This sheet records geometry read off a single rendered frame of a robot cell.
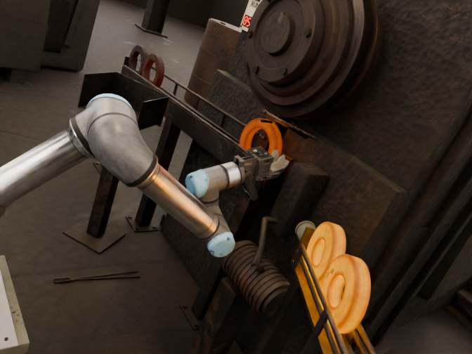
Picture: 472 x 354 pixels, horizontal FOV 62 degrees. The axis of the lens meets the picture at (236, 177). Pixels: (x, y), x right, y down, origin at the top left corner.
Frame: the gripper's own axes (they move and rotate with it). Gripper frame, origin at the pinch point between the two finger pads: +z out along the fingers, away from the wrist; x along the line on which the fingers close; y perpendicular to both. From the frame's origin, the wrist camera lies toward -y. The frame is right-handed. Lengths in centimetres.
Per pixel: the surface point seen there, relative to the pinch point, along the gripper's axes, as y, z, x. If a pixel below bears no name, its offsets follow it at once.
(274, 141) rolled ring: 6.0, -1.4, 5.5
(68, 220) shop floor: -60, -59, 74
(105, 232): -63, -45, 61
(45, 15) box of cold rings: -13, -24, 250
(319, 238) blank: 3.6, -17.4, -34.5
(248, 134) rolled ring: 2.2, -2.5, 18.4
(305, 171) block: 6.0, -3.7, -12.7
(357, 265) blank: 14, -25, -51
